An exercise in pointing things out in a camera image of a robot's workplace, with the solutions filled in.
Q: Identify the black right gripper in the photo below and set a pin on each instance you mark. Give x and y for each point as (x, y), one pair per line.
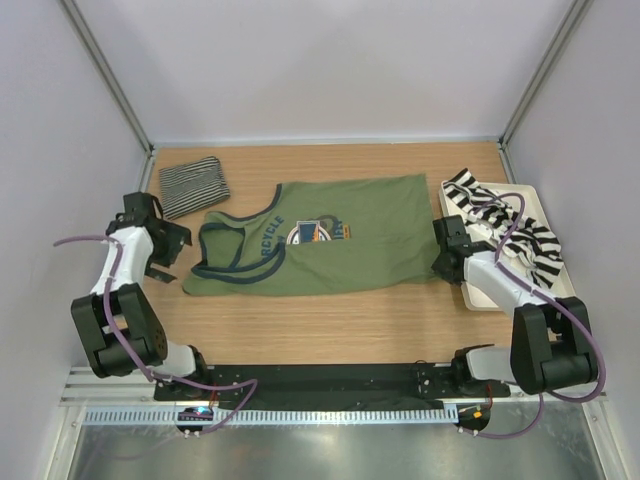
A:
(440, 270)

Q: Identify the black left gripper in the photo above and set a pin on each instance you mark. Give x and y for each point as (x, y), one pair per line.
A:
(176, 238)

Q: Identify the thin-striped black white tank top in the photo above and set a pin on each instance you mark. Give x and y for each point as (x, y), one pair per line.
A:
(193, 186)

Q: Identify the green tank top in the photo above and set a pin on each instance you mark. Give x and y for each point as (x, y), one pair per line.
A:
(320, 239)

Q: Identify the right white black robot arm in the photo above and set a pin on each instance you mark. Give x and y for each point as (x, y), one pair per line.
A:
(551, 342)

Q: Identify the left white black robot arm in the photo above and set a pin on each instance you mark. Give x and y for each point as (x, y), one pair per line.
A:
(118, 328)

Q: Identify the wide-striped black white tank top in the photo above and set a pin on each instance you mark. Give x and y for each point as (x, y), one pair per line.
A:
(534, 244)

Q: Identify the white plastic tray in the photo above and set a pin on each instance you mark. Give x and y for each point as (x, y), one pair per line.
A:
(474, 298)

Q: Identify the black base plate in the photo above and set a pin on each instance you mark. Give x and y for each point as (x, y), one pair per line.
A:
(341, 386)

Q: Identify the aluminium frame rail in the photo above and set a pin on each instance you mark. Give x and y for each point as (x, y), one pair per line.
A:
(229, 396)

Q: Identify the slotted cable duct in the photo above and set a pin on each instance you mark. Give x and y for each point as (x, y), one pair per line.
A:
(198, 417)

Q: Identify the left aluminium corner post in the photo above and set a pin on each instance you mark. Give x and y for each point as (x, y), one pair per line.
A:
(101, 63)

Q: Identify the aluminium corner post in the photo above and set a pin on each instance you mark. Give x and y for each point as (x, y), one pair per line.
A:
(560, 40)
(101, 63)

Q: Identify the right aluminium corner post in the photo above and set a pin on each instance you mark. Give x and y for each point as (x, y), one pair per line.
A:
(560, 40)

